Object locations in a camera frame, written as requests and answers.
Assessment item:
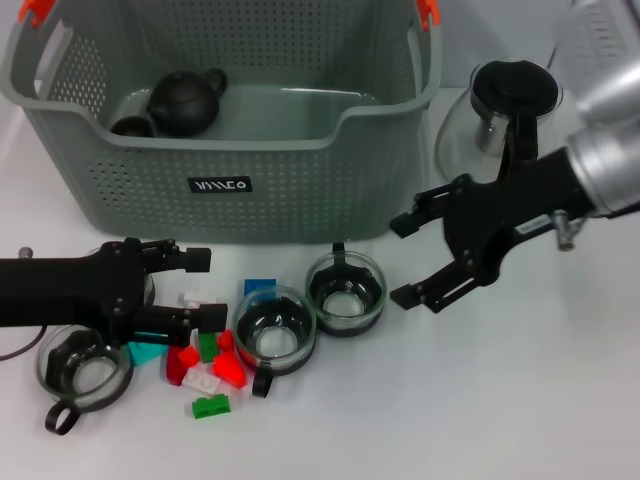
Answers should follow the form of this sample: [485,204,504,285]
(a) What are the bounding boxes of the large red slope toy brick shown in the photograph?
[212,350,249,390]

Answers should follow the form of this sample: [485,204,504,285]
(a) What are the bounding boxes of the glass teapot black lid handle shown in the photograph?
[433,58,565,186]

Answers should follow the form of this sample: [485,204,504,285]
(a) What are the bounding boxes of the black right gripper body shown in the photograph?
[442,145,596,287]

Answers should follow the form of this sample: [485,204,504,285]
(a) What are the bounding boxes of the teal toy brick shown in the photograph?
[127,340,169,369]

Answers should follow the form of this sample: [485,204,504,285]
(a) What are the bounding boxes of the blue square toy brick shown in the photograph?
[243,277,279,301]

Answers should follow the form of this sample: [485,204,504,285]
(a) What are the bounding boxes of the white flat toy plate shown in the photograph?
[180,365,223,395]

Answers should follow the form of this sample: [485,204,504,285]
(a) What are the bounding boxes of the white narrow toy brick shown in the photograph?
[178,291,221,309]

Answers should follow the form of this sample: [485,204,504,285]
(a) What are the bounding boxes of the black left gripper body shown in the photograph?
[0,238,154,350]

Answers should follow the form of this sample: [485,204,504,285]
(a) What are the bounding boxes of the dark red curved toy brick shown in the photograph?
[160,344,187,387]

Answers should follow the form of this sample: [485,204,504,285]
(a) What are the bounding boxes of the dark clay small teacup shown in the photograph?
[109,115,155,139]

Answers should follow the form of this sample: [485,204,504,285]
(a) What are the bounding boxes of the green toy brick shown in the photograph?
[191,393,234,419]
[197,329,221,364]

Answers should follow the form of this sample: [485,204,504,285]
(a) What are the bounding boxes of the dark left gripper cable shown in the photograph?
[0,324,51,362]

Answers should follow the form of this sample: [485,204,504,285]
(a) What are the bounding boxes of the glass teacup black sleeve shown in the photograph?
[35,324,135,435]
[84,245,157,307]
[233,285,319,400]
[304,242,389,337]

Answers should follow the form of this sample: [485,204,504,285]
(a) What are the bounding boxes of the dark clay teapot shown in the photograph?
[145,67,230,137]

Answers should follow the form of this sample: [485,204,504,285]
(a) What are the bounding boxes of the grey perforated plastic storage basket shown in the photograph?
[0,0,444,246]

